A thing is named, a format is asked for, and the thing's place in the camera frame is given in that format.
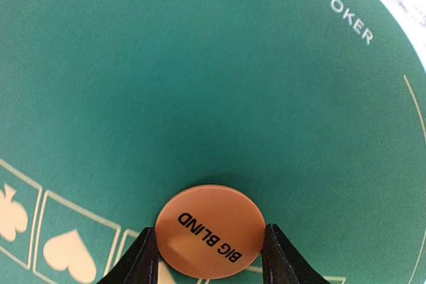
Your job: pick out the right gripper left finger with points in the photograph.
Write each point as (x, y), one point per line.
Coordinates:
(139, 265)

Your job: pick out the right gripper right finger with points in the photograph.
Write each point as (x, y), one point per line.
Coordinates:
(282, 263)

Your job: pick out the orange big blind button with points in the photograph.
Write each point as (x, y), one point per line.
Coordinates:
(210, 232)

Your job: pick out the round green poker mat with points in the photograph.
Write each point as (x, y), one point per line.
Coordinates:
(315, 109)

